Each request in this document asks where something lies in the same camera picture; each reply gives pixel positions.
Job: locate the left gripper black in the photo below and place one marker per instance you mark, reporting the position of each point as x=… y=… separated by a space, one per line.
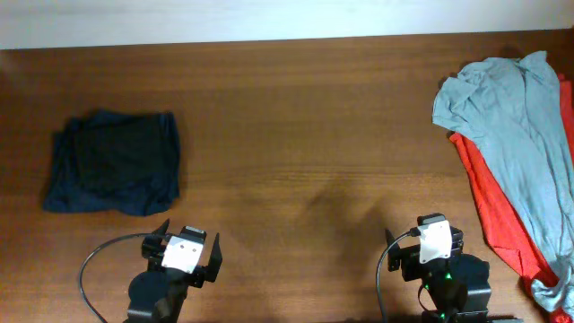
x=152 y=249

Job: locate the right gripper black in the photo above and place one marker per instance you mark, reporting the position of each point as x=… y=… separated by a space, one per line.
x=411 y=259

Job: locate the red t-shirt white print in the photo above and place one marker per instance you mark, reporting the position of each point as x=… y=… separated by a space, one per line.
x=502 y=227

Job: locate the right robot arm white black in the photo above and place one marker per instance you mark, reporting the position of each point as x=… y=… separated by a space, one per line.
x=458 y=285

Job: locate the folded dark navy garment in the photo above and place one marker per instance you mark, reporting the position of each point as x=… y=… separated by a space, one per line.
x=113 y=161

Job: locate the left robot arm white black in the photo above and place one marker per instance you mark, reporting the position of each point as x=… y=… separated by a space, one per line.
x=157 y=294

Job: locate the light blue grey t-shirt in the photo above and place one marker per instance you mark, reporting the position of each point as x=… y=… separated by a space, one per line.
x=510 y=109

